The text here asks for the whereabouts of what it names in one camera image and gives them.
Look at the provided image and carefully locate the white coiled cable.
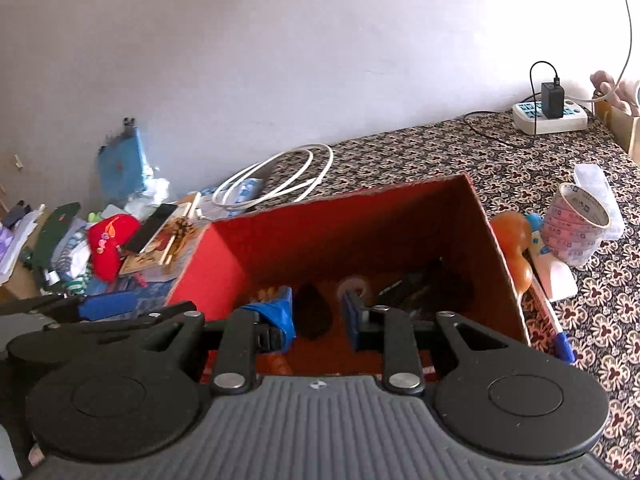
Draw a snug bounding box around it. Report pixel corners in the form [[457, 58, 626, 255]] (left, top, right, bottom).
[[192, 144, 335, 221]]

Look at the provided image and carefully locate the pile of white papers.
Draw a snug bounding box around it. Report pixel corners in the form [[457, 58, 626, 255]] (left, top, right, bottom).
[[0, 200, 46, 281]]

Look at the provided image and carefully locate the blue white packet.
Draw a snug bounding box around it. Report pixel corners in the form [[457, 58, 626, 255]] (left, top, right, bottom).
[[200, 177, 266, 211]]

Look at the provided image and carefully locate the orange gourd toy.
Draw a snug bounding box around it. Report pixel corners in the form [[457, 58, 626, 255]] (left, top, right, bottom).
[[490, 211, 535, 293]]

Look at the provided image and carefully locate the white bottle with blue cap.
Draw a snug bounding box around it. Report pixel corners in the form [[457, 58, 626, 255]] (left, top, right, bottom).
[[525, 214, 578, 303]]

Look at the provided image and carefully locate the black flat case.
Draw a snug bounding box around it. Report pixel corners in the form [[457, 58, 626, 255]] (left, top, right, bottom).
[[372, 259, 476, 323]]

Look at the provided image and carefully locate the wooden box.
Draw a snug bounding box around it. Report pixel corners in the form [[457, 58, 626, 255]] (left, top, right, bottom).
[[595, 100, 640, 166]]

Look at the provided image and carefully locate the red cardboard box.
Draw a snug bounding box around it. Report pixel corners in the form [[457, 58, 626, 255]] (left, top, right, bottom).
[[165, 174, 533, 378]]

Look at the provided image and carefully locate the striped cloth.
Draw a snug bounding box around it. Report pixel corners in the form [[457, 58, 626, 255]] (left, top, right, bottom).
[[45, 240, 96, 296]]

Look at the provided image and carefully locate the black phone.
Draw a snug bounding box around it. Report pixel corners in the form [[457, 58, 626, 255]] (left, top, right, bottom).
[[122, 203, 179, 256]]

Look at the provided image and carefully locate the small clear tape roll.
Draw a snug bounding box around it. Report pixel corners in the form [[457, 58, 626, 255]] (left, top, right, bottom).
[[336, 275, 372, 301]]

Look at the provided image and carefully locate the white crumpled plastic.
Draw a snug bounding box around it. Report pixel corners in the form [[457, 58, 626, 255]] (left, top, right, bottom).
[[122, 177, 173, 221]]

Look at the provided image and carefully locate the pink plush toy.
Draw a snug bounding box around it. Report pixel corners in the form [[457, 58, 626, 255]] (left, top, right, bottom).
[[589, 70, 640, 111]]

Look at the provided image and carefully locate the blue checkered cloth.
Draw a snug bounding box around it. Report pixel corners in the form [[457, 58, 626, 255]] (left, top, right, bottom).
[[87, 272, 183, 318]]

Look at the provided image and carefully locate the large printed tape roll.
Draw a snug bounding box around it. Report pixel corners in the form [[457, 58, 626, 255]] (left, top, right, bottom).
[[540, 182, 612, 267]]

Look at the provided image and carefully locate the red plush toy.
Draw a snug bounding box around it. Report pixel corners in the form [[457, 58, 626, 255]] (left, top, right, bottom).
[[86, 214, 143, 282]]

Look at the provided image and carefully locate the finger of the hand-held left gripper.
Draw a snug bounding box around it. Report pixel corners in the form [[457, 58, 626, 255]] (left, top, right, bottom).
[[44, 301, 197, 335], [0, 292, 137, 322]]

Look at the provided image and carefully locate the clear plastic bag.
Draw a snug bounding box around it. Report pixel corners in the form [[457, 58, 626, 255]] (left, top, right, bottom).
[[572, 162, 626, 241]]

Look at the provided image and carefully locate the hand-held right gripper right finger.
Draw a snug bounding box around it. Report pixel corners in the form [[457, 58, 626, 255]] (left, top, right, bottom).
[[341, 291, 568, 395]]

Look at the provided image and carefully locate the black charger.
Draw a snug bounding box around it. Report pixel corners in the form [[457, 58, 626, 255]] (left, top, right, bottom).
[[541, 77, 566, 120]]

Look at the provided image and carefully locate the dark green case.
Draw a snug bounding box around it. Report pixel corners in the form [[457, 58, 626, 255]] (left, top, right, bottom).
[[30, 202, 83, 271]]

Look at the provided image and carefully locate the hanging thin cable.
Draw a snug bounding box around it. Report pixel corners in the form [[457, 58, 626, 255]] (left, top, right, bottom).
[[565, 0, 635, 108]]

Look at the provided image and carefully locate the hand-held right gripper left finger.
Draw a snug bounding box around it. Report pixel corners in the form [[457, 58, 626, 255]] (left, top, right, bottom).
[[97, 285, 297, 395]]

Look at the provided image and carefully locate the white power strip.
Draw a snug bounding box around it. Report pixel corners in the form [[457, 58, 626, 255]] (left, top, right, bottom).
[[512, 99, 589, 136]]

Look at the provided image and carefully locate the blue plastic bag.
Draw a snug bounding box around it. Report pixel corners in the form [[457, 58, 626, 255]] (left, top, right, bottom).
[[97, 117, 151, 206]]

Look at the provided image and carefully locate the white pen with blue cap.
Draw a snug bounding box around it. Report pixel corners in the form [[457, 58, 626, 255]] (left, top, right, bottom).
[[530, 280, 576, 365]]

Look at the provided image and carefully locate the black charger cable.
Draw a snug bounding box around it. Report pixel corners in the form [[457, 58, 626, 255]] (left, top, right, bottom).
[[462, 61, 560, 150]]

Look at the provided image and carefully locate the black oval object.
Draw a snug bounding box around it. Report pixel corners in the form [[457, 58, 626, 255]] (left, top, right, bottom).
[[292, 284, 335, 341]]

